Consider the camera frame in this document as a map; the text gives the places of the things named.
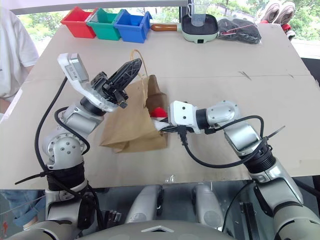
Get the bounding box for pair of sneakers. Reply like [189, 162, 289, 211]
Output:
[259, 1, 281, 25]

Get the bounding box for grey robot torso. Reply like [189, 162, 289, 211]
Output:
[72, 219, 251, 240]

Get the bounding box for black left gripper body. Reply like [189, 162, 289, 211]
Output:
[89, 71, 130, 110]

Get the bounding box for person in white shirt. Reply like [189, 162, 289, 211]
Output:
[0, 7, 40, 101]

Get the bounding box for green plastic bin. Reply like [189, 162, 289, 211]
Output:
[86, 7, 122, 41]

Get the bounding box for red plastic bin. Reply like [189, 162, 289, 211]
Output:
[60, 6, 97, 39]

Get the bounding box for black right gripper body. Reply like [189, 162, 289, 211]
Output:
[159, 125, 182, 134]

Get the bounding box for silver robot thigh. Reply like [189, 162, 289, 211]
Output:
[124, 184, 164, 225]
[191, 183, 225, 231]

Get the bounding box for pale green electric frying pan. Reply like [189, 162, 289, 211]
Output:
[150, 14, 220, 45]

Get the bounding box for blue plastic bin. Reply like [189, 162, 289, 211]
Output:
[113, 9, 153, 44]

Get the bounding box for black items in plastic bag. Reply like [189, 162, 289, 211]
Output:
[216, 17, 263, 46]

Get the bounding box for pink and white shoe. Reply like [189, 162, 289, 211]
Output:
[276, 1, 297, 25]

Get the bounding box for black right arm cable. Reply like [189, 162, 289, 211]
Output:
[177, 115, 265, 168]

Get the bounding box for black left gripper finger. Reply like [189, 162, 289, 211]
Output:
[108, 57, 143, 94]

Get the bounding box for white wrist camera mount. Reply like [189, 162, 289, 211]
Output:
[56, 52, 120, 113]
[167, 100, 201, 135]

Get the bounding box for red and white plush toy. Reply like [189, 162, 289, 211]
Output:
[149, 107, 169, 131]

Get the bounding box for clear plastic measuring cup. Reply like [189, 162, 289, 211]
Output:
[186, 0, 209, 27]

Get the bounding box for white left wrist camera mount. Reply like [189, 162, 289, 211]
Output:
[56, 52, 120, 113]

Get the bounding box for brown paper bag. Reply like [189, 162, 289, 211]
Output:
[99, 49, 169, 154]

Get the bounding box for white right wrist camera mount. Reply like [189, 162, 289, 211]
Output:
[167, 100, 201, 135]

